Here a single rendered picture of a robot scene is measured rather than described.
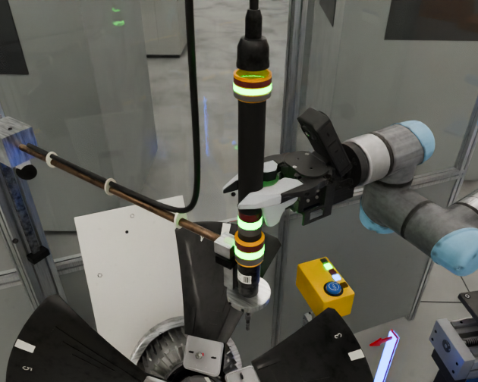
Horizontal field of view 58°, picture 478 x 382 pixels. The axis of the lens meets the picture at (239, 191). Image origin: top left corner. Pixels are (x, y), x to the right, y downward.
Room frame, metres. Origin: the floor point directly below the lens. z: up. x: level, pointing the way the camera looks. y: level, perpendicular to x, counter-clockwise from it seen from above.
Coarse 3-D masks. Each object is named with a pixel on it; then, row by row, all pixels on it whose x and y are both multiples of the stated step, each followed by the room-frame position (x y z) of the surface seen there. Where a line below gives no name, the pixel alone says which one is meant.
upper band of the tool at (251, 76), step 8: (240, 72) 0.49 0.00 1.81; (248, 72) 0.49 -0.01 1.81; (256, 72) 0.49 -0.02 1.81; (264, 72) 0.49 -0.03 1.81; (240, 80) 0.46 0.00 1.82; (248, 80) 0.45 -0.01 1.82; (256, 80) 0.45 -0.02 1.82; (264, 80) 0.45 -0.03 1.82; (248, 88) 0.45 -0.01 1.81; (256, 88) 0.45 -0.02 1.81
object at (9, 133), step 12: (0, 120) 0.86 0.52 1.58; (12, 120) 0.86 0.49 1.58; (0, 132) 0.80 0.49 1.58; (12, 132) 0.80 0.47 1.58; (24, 132) 0.81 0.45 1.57; (0, 144) 0.77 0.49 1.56; (12, 144) 0.78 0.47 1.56; (24, 144) 0.80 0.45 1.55; (36, 144) 0.82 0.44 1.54; (0, 156) 0.79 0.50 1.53; (12, 156) 0.78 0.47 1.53; (24, 156) 0.80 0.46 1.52
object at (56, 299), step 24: (48, 312) 0.47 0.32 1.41; (72, 312) 0.47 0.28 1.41; (24, 336) 0.46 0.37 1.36; (48, 336) 0.46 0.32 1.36; (72, 336) 0.46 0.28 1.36; (96, 336) 0.46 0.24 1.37; (24, 360) 0.45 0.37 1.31; (48, 360) 0.45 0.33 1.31; (72, 360) 0.44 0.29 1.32; (96, 360) 0.45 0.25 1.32; (120, 360) 0.44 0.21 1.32
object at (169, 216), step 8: (32, 152) 0.77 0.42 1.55; (64, 168) 0.71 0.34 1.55; (72, 168) 0.70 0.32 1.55; (80, 176) 0.68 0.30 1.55; (88, 176) 0.67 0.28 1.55; (96, 184) 0.65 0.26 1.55; (104, 184) 0.65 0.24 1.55; (112, 192) 0.63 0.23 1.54; (120, 192) 0.62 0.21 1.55; (128, 200) 0.61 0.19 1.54; (136, 200) 0.60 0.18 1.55; (144, 208) 0.58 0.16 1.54; (152, 208) 0.58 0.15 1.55; (160, 208) 0.57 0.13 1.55; (160, 216) 0.56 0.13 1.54; (168, 216) 0.55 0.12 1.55; (184, 224) 0.53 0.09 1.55; (192, 224) 0.53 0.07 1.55; (200, 232) 0.52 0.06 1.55; (208, 232) 0.51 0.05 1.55
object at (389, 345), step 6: (390, 336) 0.60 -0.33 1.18; (390, 342) 0.59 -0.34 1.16; (390, 348) 0.59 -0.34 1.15; (384, 354) 0.60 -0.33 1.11; (390, 354) 0.58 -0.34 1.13; (384, 360) 0.59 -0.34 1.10; (384, 366) 0.59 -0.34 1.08; (378, 372) 0.60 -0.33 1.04; (384, 372) 0.58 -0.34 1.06; (378, 378) 0.59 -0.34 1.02
